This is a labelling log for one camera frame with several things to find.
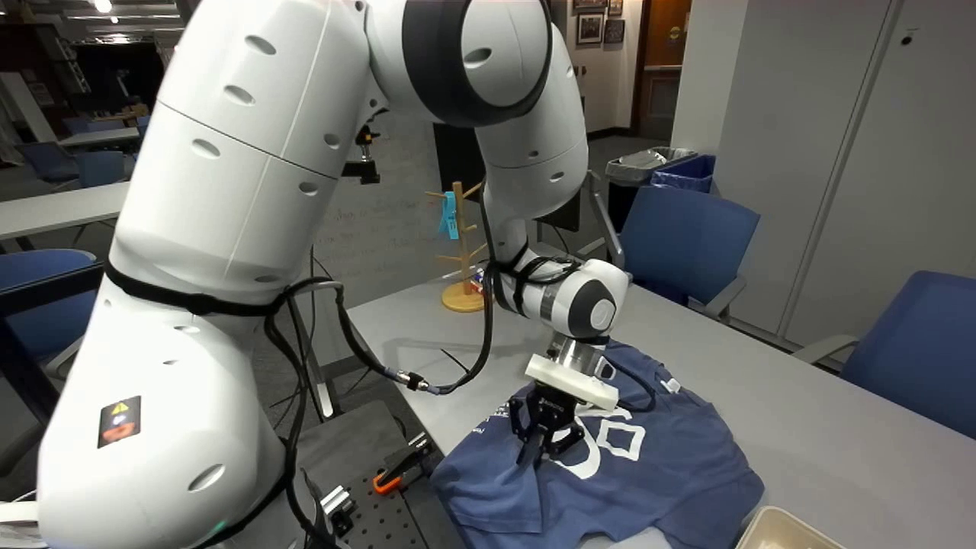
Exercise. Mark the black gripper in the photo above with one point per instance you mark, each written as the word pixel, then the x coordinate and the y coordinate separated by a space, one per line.
pixel 545 413

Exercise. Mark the blue printed t-shirt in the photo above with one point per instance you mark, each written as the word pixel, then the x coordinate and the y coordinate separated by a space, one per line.
pixel 630 476

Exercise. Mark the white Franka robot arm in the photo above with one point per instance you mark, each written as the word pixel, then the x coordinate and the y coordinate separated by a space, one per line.
pixel 253 202

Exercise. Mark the wooden peg stand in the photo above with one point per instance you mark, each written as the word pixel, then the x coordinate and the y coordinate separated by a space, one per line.
pixel 464 297

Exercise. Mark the grey monitor stand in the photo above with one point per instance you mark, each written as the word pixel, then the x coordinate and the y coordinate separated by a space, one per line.
pixel 608 228

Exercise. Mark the grey stand pole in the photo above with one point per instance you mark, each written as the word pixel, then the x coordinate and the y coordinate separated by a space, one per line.
pixel 320 392

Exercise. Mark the teal item on peg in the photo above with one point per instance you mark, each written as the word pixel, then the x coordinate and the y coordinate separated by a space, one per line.
pixel 450 216

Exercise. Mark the beige tray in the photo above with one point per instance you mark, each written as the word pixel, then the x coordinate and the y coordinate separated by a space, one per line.
pixel 781 533

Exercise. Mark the grey lined trash bin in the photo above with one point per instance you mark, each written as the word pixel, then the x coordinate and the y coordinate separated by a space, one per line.
pixel 635 184

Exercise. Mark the blue bin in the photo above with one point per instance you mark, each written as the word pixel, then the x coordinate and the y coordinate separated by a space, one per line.
pixel 689 171

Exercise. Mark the brown wooden door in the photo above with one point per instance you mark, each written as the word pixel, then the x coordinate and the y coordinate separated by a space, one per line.
pixel 662 72

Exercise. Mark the white cabinet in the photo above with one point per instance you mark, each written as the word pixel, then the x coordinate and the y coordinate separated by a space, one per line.
pixel 865 152

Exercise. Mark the white desk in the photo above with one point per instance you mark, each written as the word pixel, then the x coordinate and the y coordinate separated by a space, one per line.
pixel 61 207

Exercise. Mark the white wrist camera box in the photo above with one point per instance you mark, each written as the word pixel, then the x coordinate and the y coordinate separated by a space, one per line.
pixel 569 381

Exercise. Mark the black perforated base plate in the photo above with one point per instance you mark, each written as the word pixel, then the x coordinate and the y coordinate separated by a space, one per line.
pixel 353 446

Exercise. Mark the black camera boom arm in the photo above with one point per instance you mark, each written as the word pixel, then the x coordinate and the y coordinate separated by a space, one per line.
pixel 365 169

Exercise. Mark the framed wall picture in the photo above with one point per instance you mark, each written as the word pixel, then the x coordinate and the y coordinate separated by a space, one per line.
pixel 590 27

